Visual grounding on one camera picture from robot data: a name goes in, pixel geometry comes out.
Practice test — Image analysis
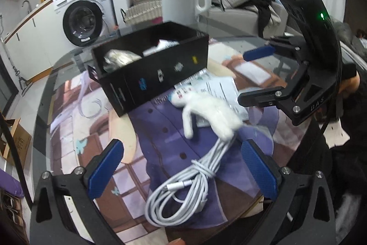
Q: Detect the white charging cable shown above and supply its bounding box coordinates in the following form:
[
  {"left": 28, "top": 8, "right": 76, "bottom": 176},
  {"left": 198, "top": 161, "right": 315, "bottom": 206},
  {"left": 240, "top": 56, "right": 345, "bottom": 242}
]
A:
[{"left": 145, "top": 130, "right": 244, "bottom": 228}]

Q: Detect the white plush doll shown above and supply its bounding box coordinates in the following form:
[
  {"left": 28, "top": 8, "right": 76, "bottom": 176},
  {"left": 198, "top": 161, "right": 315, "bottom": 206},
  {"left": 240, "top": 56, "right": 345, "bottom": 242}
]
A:
[{"left": 171, "top": 83, "right": 244, "bottom": 140}]

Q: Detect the grey sofa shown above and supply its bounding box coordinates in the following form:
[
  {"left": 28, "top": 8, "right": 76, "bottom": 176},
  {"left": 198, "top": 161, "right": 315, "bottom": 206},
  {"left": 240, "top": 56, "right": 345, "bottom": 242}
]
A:
[{"left": 201, "top": 0, "right": 304, "bottom": 39}]

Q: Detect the purple yoga mat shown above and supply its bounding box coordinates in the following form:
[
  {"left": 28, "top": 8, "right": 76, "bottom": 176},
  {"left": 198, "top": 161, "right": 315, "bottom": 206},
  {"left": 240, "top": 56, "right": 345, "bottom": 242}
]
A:
[{"left": 0, "top": 169, "right": 25, "bottom": 200}]

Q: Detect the black jacket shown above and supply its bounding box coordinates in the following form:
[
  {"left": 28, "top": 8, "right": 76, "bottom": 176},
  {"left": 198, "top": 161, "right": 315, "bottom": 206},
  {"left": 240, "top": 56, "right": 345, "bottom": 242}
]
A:
[{"left": 252, "top": 0, "right": 283, "bottom": 37}]

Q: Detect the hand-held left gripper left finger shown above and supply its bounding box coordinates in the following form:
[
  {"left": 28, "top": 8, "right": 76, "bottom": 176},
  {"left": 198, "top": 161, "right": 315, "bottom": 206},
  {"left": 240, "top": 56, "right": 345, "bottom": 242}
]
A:
[{"left": 29, "top": 139, "right": 127, "bottom": 245}]

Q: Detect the white counter cabinet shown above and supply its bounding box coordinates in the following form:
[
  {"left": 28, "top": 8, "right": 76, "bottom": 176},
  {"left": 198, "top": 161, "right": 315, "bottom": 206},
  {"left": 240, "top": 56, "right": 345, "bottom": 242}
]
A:
[{"left": 0, "top": 1, "right": 58, "bottom": 85}]

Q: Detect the black cable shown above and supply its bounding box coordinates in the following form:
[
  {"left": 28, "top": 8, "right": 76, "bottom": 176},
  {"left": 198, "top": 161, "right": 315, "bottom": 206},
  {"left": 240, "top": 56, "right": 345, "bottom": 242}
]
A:
[{"left": 0, "top": 110, "right": 33, "bottom": 205}]

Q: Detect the wooden shoe rack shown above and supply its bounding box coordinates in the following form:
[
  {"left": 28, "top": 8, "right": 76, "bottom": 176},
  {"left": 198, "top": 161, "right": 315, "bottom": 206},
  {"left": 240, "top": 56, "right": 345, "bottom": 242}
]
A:
[{"left": 0, "top": 190, "right": 29, "bottom": 245}]

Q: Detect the flat white packet green print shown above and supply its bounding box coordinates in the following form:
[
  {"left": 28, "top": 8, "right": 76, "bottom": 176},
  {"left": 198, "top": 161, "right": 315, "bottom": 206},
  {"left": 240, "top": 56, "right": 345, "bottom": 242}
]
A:
[{"left": 173, "top": 68, "right": 213, "bottom": 96}]

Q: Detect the flat white paper packet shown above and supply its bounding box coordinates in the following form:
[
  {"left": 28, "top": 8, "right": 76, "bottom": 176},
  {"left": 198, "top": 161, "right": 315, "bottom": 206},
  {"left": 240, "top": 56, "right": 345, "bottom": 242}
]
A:
[{"left": 206, "top": 77, "right": 248, "bottom": 122}]

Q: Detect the black cardboard box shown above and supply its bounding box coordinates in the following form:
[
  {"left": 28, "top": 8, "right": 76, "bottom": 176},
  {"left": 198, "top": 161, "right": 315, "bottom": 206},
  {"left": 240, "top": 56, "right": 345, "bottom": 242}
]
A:
[{"left": 87, "top": 22, "right": 210, "bottom": 117}]

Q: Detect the person's right hand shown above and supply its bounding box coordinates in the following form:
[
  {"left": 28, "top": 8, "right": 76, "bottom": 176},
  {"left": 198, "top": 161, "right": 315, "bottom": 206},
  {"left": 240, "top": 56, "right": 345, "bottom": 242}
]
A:
[{"left": 341, "top": 76, "right": 361, "bottom": 98}]

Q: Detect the white washing machine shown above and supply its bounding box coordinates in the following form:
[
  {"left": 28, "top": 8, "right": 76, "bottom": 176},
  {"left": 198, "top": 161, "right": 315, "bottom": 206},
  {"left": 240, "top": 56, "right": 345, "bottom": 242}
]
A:
[{"left": 52, "top": 0, "right": 118, "bottom": 48}]

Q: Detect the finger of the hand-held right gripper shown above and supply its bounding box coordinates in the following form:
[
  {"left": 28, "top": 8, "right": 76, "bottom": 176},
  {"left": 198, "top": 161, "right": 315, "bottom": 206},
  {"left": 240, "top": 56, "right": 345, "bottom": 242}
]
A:
[
  {"left": 242, "top": 36, "right": 309, "bottom": 62},
  {"left": 237, "top": 61, "right": 309, "bottom": 109}
]

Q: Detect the brown cardboard box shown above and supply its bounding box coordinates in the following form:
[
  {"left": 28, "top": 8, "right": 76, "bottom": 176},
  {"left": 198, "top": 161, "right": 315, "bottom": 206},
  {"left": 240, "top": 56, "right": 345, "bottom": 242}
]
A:
[{"left": 0, "top": 117, "right": 32, "bottom": 168}]

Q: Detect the wicker basket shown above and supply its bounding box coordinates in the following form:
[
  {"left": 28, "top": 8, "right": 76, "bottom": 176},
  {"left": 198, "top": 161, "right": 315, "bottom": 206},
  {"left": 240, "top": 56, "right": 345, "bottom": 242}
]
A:
[{"left": 120, "top": 0, "right": 164, "bottom": 26}]

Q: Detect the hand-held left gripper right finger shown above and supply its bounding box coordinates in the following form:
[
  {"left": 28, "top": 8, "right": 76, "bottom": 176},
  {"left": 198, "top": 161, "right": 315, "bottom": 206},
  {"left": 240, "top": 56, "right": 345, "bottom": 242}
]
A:
[{"left": 241, "top": 139, "right": 336, "bottom": 245}]

